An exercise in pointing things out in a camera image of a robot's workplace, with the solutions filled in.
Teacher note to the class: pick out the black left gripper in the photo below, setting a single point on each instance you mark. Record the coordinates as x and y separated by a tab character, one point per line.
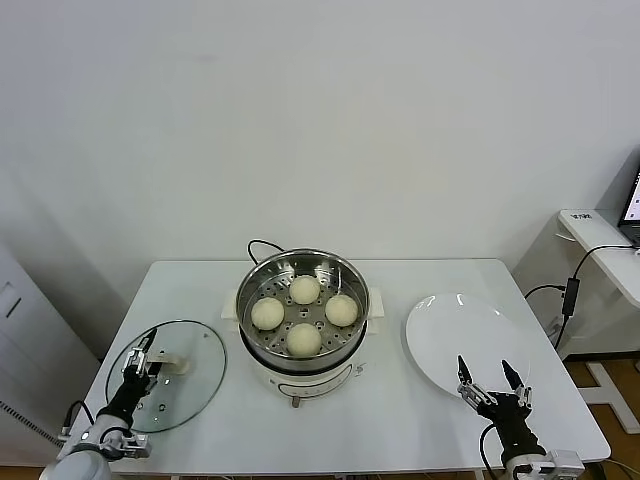
134	386

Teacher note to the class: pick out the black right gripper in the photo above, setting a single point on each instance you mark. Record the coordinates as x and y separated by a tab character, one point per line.
505	410

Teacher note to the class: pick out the cream steamed baozi bun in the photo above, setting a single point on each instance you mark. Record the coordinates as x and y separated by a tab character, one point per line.
268	314
305	290
341	310
303	340

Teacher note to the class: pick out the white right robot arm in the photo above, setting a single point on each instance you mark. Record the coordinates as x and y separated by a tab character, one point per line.
520	440

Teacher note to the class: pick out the stainless steel steamer basket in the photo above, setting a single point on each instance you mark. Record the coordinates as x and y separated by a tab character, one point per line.
243	310

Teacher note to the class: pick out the white round plate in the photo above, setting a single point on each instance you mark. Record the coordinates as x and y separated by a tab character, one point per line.
450	340

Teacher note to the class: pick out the black adapter hub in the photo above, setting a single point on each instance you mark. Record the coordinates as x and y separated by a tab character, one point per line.
570	297

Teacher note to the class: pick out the cream electric cooker base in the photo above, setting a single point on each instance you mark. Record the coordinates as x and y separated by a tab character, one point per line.
320	387

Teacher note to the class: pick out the laptop computer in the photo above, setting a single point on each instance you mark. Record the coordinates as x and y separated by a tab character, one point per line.
634	205

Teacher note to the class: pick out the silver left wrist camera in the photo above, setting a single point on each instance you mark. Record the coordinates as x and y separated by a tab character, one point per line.
135	445

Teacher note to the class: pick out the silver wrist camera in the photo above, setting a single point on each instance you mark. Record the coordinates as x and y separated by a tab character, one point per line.
135	445
565	460

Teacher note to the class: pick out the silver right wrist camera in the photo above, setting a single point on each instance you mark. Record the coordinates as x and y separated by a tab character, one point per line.
565	460

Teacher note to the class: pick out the white metal floor frame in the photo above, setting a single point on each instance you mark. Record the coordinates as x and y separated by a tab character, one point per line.
607	387

